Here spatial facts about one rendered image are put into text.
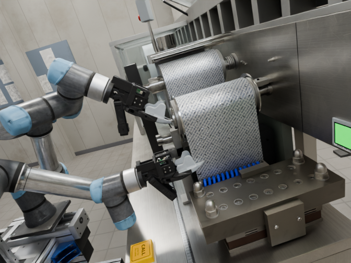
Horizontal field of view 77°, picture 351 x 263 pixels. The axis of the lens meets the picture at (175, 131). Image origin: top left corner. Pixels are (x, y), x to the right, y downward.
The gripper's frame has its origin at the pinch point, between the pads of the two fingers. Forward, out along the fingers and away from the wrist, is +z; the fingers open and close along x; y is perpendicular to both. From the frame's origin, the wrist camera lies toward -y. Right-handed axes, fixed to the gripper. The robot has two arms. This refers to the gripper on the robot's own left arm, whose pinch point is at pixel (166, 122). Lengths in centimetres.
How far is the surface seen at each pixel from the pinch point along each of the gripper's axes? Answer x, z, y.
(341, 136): -27.3, 32.0, 17.8
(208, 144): -4.2, 14.6, -0.8
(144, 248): -13.7, 7.3, -36.7
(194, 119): -4.2, 6.8, 4.9
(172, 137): 3.2, 4.9, -5.0
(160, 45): 68, -6, 26
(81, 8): 340, -122, 45
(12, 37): 345, -203, -40
